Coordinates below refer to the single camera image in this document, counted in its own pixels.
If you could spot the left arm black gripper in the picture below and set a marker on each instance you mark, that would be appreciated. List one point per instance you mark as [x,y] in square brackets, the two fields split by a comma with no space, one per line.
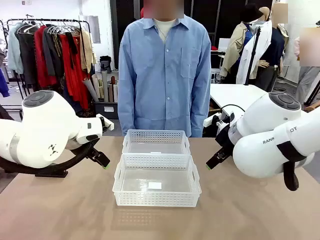
[93,153]

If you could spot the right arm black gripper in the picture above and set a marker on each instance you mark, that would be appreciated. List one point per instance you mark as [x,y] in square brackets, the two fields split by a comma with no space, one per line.
[225,137]

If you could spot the black conduit on right arm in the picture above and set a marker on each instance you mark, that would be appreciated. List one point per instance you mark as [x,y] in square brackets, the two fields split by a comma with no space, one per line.
[290,177]

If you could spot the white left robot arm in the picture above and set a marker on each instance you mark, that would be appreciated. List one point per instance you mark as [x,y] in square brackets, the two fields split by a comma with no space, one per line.
[50,120]

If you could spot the person's left forearm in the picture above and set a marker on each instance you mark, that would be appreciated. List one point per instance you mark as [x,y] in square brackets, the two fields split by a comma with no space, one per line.
[201,115]

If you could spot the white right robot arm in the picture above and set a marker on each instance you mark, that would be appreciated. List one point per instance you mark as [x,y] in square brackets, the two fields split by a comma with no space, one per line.
[262,155]

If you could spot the person's right forearm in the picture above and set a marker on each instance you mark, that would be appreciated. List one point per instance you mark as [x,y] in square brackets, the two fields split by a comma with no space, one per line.
[126,115]

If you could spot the black conduit on left arm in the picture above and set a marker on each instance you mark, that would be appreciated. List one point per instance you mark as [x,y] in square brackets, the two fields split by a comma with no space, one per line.
[75,160]

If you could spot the black storage bin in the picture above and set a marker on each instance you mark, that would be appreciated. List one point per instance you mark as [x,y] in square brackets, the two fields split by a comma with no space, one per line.
[100,112]

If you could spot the white perforated plastic basket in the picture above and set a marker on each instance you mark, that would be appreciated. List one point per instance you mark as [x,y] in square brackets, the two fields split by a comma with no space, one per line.
[156,136]

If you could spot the white perforated basket with sticker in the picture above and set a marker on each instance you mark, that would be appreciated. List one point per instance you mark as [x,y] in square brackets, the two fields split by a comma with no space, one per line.
[156,197]

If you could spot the white work table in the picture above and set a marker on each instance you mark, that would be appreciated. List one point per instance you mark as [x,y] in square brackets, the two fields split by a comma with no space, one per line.
[232,95]

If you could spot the beige paper roll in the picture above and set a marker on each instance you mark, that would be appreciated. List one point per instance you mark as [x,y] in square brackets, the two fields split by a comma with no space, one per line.
[90,90]
[97,86]

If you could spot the grey fabric roll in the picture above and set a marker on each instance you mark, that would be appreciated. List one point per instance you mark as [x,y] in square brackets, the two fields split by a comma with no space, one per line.
[104,85]

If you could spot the long red dress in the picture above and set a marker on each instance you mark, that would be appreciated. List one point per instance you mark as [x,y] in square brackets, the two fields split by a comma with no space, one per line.
[75,82]

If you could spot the person in blue shirt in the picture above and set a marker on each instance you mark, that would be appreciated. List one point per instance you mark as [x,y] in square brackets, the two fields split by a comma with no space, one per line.
[162,87]

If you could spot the black backpack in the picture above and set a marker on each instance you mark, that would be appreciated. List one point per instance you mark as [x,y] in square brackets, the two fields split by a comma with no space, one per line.
[105,63]

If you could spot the black tripod pole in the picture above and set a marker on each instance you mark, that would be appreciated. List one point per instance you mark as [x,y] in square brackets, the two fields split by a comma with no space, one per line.
[253,55]

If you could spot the mannequin with beige coat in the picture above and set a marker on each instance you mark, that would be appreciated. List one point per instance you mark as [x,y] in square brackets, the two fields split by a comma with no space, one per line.
[232,50]

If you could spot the beige hanging shirt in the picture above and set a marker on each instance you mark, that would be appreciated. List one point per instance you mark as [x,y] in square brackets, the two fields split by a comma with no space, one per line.
[87,50]

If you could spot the black hanging scarf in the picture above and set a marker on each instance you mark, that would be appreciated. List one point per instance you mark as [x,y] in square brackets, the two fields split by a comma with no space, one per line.
[72,50]

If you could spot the red hanging garment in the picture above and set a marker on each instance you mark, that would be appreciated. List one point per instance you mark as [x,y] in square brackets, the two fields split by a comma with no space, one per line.
[41,62]

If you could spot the blurred background person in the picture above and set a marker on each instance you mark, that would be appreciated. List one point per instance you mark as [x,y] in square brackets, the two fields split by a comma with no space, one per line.
[307,80]

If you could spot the dark grey hanging jacket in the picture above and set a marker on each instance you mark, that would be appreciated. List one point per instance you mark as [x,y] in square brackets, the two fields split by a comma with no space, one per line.
[50,50]

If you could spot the blue garment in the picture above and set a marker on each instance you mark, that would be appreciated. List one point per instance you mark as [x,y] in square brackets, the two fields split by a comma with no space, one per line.
[3,85]

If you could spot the white lab coat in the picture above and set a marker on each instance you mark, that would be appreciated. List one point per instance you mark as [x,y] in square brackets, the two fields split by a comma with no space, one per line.
[265,42]

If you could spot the mannequin with navy top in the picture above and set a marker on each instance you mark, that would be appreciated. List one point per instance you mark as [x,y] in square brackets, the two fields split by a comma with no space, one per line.
[277,45]

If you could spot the charcoal hanging garment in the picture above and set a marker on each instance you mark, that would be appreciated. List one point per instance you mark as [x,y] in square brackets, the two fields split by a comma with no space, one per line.
[26,57]

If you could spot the pale blue-grey jacket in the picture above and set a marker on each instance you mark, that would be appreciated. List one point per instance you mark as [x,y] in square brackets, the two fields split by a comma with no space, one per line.
[13,50]

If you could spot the black clothes rack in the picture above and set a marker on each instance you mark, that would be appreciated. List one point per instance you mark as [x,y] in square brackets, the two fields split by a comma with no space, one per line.
[75,20]

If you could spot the black hat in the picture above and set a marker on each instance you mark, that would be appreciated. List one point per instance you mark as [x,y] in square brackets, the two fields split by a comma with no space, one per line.
[251,12]

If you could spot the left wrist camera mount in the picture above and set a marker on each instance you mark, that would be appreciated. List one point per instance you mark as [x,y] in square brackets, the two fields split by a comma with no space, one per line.
[107,123]

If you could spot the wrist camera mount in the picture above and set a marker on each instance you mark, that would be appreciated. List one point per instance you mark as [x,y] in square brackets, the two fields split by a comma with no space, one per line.
[208,121]
[107,123]

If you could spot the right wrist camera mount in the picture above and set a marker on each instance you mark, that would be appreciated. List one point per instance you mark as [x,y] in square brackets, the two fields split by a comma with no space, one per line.
[208,121]

